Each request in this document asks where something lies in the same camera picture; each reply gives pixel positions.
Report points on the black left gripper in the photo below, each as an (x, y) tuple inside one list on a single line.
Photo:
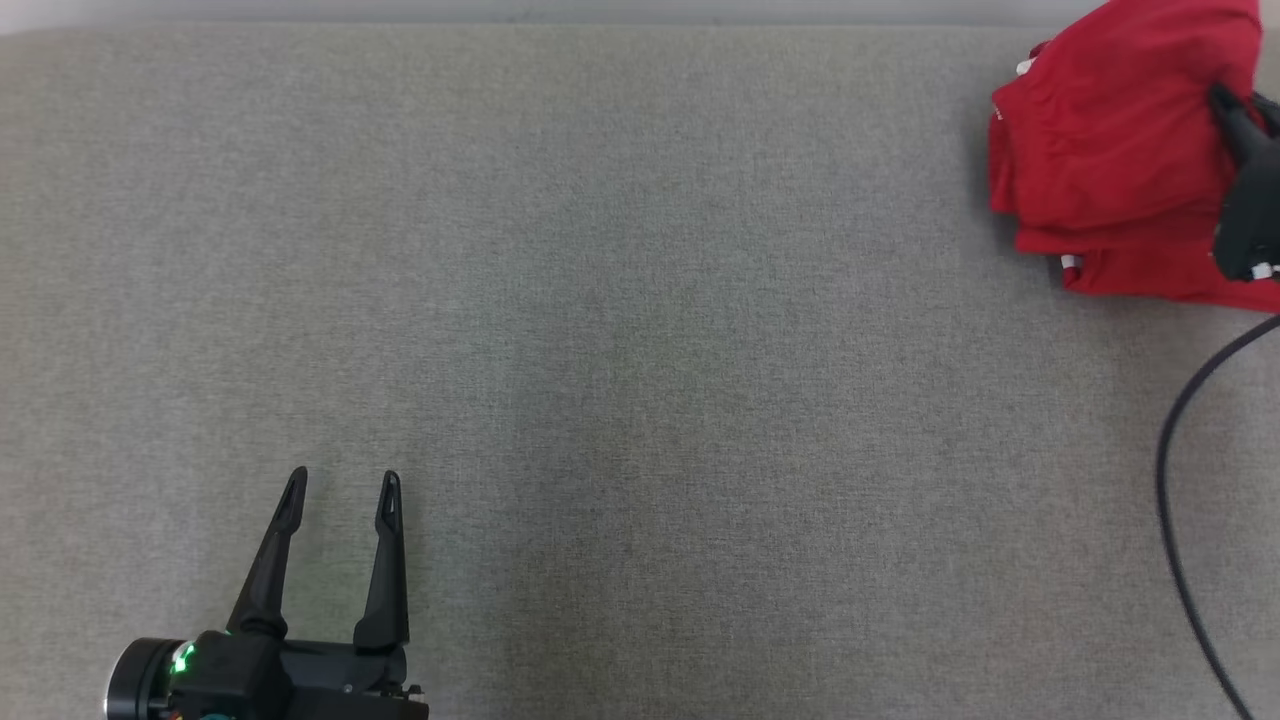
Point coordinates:
[(340, 690)]

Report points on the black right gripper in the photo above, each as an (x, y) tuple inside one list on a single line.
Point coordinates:
[(1255, 215)]

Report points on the red shorts with white stripe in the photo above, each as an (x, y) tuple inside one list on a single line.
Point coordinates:
[(1110, 120)]

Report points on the red white basketball jersey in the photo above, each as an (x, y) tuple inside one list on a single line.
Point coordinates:
[(1150, 275)]

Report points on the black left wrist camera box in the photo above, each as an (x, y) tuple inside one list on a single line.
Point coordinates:
[(235, 675)]

